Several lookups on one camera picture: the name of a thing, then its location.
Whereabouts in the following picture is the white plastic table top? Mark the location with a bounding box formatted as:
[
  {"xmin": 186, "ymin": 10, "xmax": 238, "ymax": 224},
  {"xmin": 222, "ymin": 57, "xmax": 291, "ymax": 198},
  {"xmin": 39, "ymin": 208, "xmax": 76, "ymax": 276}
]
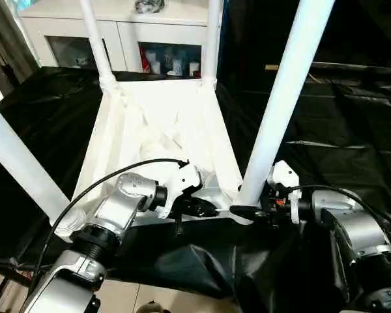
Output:
[{"xmin": 53, "ymin": 76, "xmax": 259, "ymax": 243}]

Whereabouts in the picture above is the white plastic table leg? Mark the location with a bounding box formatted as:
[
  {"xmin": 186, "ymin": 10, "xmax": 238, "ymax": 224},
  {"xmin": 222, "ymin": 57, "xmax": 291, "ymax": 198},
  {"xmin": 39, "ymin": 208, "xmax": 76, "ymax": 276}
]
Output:
[
  {"xmin": 77, "ymin": 0, "xmax": 119, "ymax": 96},
  {"xmin": 237, "ymin": 0, "xmax": 337, "ymax": 207},
  {"xmin": 199, "ymin": 0, "xmax": 224, "ymax": 88},
  {"xmin": 0, "ymin": 95, "xmax": 86, "ymax": 243}
]

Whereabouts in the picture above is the black mat cloth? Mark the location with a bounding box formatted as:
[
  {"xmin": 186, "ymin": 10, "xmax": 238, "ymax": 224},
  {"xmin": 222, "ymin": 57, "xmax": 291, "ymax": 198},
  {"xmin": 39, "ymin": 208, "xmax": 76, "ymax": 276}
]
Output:
[{"xmin": 0, "ymin": 65, "xmax": 391, "ymax": 313}]

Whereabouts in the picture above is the grey metal bar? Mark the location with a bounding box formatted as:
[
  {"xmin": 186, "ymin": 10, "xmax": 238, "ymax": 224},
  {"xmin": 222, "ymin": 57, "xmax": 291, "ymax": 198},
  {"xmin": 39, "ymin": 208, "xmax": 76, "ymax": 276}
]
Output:
[{"xmin": 308, "ymin": 61, "xmax": 391, "ymax": 75}]

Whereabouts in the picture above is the white glass-door cabinet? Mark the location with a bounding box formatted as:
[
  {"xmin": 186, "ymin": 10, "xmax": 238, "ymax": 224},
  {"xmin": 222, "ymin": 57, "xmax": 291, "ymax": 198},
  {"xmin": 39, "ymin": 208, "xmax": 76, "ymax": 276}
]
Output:
[{"xmin": 18, "ymin": 0, "xmax": 225, "ymax": 78}]

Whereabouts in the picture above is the grey bundle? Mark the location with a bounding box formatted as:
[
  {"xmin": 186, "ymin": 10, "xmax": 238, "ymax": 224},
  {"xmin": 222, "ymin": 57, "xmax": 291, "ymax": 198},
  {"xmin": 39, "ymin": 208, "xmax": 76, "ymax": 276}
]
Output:
[{"xmin": 132, "ymin": 0, "xmax": 167, "ymax": 16}]

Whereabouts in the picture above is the grey curtain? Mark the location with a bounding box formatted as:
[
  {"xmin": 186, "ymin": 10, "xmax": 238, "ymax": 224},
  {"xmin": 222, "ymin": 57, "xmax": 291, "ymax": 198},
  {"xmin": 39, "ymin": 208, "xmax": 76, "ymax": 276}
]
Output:
[{"xmin": 0, "ymin": 0, "xmax": 42, "ymax": 99}]

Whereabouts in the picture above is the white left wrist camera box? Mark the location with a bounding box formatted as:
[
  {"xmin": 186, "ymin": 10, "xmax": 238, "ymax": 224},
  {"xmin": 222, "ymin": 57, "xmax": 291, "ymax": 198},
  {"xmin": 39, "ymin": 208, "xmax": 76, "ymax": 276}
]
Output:
[{"xmin": 158, "ymin": 162, "xmax": 203, "ymax": 220}]

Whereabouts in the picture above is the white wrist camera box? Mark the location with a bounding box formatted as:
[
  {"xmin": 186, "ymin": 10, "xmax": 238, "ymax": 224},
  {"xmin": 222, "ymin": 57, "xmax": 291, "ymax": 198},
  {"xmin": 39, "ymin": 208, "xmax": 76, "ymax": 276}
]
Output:
[
  {"xmin": 266, "ymin": 159, "xmax": 303, "ymax": 225},
  {"xmin": 158, "ymin": 162, "xmax": 203, "ymax": 220}
]

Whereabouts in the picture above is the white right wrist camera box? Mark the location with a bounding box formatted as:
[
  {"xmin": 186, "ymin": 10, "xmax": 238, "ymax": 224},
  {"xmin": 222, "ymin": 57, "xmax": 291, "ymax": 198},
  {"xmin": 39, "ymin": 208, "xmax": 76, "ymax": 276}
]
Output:
[{"xmin": 266, "ymin": 159, "xmax": 303, "ymax": 225}]

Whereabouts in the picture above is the black folding table frame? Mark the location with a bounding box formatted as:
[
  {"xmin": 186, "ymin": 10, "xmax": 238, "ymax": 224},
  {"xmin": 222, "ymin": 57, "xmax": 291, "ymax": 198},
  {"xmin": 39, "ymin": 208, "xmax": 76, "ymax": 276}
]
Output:
[{"xmin": 0, "ymin": 260, "xmax": 37, "ymax": 313}]

